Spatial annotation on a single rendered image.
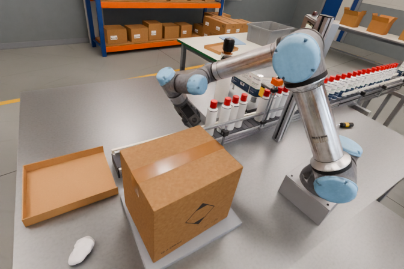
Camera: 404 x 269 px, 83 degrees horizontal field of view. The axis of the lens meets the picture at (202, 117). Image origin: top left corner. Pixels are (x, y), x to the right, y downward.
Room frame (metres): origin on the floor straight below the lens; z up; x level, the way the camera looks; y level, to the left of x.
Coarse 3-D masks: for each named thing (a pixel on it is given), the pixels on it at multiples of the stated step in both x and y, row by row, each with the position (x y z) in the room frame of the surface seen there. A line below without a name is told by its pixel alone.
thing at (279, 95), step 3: (279, 87) 1.21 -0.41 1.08; (282, 87) 1.22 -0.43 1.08; (279, 90) 1.20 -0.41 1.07; (282, 90) 1.21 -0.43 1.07; (276, 93) 1.21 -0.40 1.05; (279, 93) 1.20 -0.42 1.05; (279, 96) 1.19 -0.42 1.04; (276, 99) 1.19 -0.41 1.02; (279, 99) 1.19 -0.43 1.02; (276, 102) 1.19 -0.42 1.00; (279, 102) 1.20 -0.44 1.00; (276, 105) 1.19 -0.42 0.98; (273, 108) 1.19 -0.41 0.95; (276, 111) 1.20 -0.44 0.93; (273, 114) 1.19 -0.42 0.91; (270, 117) 1.19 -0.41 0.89; (273, 117) 1.19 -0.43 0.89
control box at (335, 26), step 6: (306, 18) 1.19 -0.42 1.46; (312, 18) 1.14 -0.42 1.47; (336, 24) 1.06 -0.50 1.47; (330, 30) 1.06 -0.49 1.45; (336, 30) 1.06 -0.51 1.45; (330, 36) 1.06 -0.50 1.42; (324, 42) 1.06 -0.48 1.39; (330, 42) 1.06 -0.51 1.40; (324, 48) 1.06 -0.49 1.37; (324, 54) 1.06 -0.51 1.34
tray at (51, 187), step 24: (24, 168) 0.58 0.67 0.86; (48, 168) 0.62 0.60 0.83; (72, 168) 0.63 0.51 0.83; (96, 168) 0.65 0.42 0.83; (24, 192) 0.48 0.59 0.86; (48, 192) 0.51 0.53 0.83; (72, 192) 0.52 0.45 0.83; (96, 192) 0.54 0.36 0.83; (24, 216) 0.39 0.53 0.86; (48, 216) 0.41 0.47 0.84
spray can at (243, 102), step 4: (244, 96) 1.04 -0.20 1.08; (240, 100) 1.05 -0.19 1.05; (244, 100) 1.04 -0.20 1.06; (240, 104) 1.04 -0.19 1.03; (244, 104) 1.04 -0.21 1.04; (240, 108) 1.04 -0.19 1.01; (244, 108) 1.04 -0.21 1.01; (240, 112) 1.04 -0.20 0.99; (244, 112) 1.04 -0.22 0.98; (236, 116) 1.04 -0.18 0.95; (240, 116) 1.04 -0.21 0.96; (236, 124) 1.04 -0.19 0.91; (240, 124) 1.04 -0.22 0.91
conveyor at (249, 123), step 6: (330, 102) 1.54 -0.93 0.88; (294, 114) 1.29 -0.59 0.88; (246, 120) 1.13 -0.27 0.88; (252, 120) 1.14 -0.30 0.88; (270, 120) 1.17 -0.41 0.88; (246, 126) 1.07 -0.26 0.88; (252, 126) 1.08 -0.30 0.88; (216, 132) 0.97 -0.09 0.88; (234, 132) 1.00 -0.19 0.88; (114, 156) 0.69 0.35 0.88; (120, 162) 0.66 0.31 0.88
